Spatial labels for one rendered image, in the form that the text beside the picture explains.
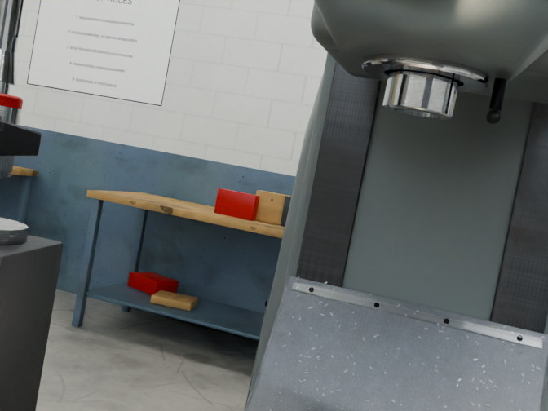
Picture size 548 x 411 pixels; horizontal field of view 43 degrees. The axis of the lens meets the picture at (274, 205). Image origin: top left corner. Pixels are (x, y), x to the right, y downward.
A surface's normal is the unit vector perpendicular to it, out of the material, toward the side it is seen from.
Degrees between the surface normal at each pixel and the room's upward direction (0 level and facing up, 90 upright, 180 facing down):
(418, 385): 63
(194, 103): 90
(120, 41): 90
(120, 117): 90
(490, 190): 90
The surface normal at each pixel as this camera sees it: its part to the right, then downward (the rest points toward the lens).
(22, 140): 0.84, 0.18
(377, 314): -0.18, -0.44
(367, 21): -0.61, 0.64
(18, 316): 0.98, 0.18
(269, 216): -0.14, 0.03
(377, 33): -0.43, 0.82
